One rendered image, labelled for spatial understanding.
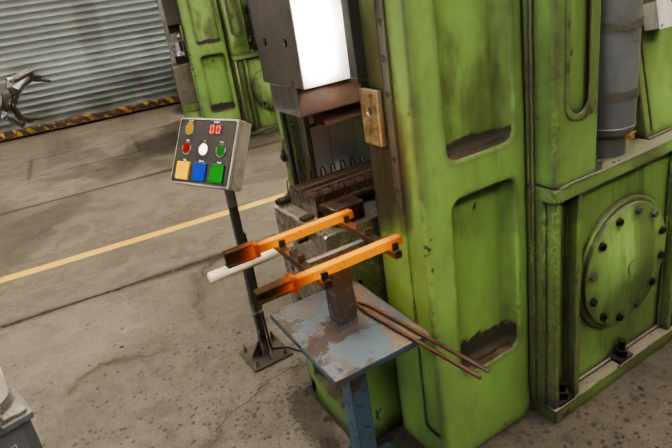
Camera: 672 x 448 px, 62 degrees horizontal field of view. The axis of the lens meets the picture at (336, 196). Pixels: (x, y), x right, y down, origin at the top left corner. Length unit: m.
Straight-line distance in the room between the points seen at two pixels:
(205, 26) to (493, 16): 5.22
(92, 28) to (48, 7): 0.64
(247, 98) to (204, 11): 1.06
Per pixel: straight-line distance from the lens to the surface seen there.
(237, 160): 2.28
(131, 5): 9.75
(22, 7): 9.69
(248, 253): 1.55
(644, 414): 2.54
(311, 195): 1.93
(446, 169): 1.67
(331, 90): 1.87
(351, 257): 1.40
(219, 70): 6.80
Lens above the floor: 1.69
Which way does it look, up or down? 22 degrees down
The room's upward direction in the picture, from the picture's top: 9 degrees counter-clockwise
